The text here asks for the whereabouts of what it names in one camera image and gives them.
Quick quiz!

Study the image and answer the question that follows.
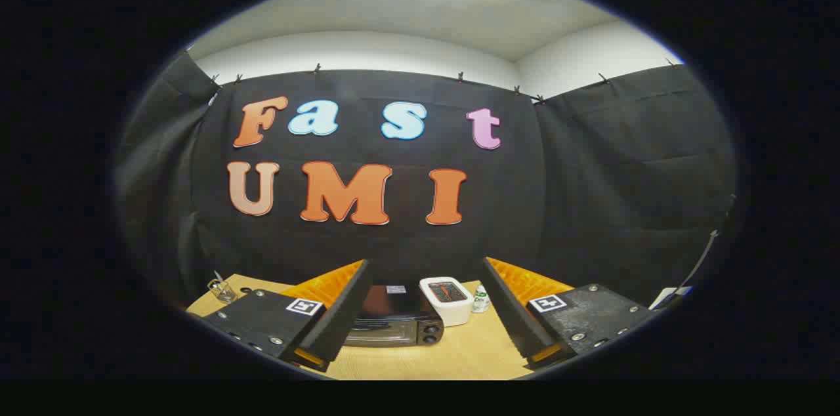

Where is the white pop-up toaster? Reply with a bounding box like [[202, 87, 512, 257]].
[[419, 276, 474, 327]]

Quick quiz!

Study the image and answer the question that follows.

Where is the row of black cloth clips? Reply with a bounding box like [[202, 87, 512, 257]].
[[210, 58, 677, 105]]

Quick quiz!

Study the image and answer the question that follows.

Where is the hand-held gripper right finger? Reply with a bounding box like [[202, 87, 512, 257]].
[[482, 257, 657, 371]]

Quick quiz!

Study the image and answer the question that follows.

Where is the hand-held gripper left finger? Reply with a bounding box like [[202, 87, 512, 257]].
[[202, 259, 373, 374]]

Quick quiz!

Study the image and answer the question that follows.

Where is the black toaster oven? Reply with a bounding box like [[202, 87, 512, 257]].
[[343, 283, 446, 347]]

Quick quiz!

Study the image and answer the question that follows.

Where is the metal wire holder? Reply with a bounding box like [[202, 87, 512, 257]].
[[207, 270, 238, 304]]

